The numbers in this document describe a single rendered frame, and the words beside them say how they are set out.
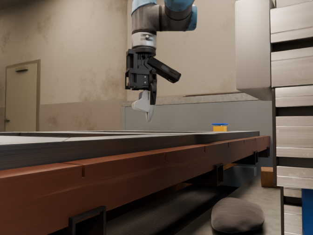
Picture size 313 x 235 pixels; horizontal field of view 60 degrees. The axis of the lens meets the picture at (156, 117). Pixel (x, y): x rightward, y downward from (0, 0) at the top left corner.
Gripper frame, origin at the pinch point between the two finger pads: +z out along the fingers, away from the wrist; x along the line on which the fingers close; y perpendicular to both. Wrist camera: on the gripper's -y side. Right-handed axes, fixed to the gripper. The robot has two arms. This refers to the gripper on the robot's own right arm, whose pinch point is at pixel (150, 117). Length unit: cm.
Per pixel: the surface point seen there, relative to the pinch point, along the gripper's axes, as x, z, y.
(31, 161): 46, 7, 27
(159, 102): -85, -13, -30
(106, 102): -349, -35, -29
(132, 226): -8.6, 34.7, 3.3
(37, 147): 46, 5, 26
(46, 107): -461, -34, 67
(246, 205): 30.8, 18.6, -11.2
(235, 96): -49, -14, -62
